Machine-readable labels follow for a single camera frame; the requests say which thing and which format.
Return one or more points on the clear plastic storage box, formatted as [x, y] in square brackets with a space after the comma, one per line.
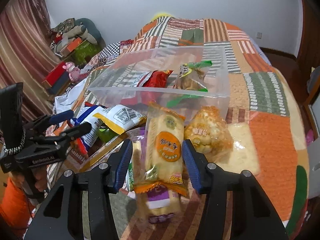
[112, 83]

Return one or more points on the wall power outlet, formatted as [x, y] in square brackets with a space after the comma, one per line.
[259, 35]

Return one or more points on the rice cracker pack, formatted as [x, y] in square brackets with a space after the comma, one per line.
[244, 154]

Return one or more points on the green snack packet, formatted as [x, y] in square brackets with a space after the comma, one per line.
[106, 134]

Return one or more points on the puffed corn snack bag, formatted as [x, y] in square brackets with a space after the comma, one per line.
[208, 132]

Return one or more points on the blue white snack bag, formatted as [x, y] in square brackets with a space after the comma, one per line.
[87, 116]

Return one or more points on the pile of clothes and boxes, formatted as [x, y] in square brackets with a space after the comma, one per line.
[76, 40]

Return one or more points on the yellow-green pillow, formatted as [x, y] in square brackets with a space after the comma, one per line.
[159, 15]

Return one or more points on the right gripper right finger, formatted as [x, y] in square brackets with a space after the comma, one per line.
[200, 171]

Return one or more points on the pink plush toy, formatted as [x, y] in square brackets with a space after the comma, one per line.
[72, 70]

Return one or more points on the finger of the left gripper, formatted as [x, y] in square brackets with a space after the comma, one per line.
[45, 121]
[72, 134]

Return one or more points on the patchwork striped blanket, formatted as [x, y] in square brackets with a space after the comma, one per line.
[259, 97]

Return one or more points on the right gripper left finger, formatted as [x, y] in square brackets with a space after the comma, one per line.
[118, 163]

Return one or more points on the orange-label wafer pack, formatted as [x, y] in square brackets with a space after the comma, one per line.
[163, 156]

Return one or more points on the red gift box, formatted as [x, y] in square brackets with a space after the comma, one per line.
[56, 79]

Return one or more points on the green-edged cake snack bag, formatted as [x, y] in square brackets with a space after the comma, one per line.
[191, 76]

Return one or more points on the red chip bag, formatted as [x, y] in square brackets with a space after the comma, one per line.
[154, 79]

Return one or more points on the striped pink curtain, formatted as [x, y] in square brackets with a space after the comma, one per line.
[26, 56]

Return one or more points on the purple-label wafer pack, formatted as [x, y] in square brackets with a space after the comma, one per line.
[158, 205]

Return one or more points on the white plastic bag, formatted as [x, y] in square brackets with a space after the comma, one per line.
[65, 102]

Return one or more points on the left hand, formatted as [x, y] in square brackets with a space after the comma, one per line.
[40, 175]

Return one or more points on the yellow white snack bag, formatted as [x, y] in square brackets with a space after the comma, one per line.
[120, 119]

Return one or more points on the orange sleeve forearm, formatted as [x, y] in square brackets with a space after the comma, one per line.
[15, 212]

